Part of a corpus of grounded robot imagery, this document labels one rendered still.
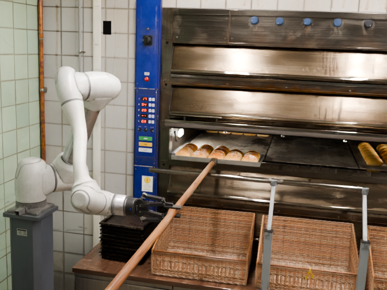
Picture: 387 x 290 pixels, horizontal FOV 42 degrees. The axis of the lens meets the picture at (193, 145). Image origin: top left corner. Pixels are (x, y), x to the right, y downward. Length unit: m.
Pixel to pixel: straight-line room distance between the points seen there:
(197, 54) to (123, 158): 0.84
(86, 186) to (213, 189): 1.38
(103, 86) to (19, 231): 0.89
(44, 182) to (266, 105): 1.38
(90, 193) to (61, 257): 1.81
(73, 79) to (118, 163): 1.17
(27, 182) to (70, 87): 0.61
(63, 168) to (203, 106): 0.98
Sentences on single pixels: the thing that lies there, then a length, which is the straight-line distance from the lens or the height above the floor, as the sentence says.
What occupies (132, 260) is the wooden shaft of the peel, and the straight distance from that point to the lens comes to 1.65.
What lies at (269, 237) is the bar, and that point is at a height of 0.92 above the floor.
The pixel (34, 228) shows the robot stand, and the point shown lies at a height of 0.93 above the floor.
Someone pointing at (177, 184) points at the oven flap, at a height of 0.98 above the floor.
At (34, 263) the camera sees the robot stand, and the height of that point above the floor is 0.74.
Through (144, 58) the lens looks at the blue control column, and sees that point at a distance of 3.23.
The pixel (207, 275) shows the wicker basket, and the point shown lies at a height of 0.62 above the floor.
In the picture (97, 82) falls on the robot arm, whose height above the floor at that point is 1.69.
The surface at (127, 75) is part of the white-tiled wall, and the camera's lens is 3.31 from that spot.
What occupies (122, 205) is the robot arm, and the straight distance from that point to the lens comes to 2.16.
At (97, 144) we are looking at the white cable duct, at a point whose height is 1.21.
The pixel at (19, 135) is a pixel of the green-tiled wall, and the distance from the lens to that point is 3.36.
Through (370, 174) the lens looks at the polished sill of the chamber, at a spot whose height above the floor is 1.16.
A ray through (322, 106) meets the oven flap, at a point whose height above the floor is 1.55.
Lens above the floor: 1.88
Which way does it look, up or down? 11 degrees down
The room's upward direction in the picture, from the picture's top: 2 degrees clockwise
